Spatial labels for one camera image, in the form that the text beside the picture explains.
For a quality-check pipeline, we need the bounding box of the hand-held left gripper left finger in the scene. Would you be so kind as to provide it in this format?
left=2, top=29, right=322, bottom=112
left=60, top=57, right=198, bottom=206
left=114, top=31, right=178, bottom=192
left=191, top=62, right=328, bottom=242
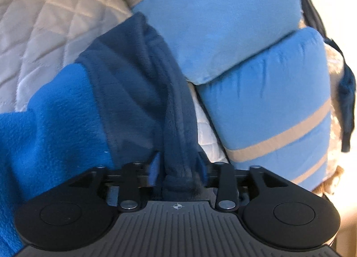
left=68, top=152, right=162, bottom=213

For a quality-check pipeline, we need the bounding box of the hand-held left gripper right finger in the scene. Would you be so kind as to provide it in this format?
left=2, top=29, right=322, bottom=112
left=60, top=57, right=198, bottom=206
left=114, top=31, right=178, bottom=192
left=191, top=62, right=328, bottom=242
left=197, top=151, right=280, bottom=213

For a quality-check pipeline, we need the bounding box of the blue fleece jacket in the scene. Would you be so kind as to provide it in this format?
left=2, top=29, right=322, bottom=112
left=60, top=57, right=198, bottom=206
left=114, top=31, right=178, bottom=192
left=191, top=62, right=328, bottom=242
left=0, top=11, right=205, bottom=255

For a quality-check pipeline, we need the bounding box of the blue pillow with grey stripes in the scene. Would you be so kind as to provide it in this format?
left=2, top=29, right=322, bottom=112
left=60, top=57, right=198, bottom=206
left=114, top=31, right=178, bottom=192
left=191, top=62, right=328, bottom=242
left=100, top=0, right=304, bottom=85
left=195, top=27, right=333, bottom=191

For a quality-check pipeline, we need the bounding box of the brown teddy bear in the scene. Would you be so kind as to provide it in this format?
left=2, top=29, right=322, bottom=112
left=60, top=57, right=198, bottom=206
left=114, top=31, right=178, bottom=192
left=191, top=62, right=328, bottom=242
left=310, top=164, right=345, bottom=195

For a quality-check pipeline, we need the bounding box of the white quilted bed cover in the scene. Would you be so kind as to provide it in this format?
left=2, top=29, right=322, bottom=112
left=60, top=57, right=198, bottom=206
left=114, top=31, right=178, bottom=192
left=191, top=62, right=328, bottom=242
left=0, top=0, right=230, bottom=164

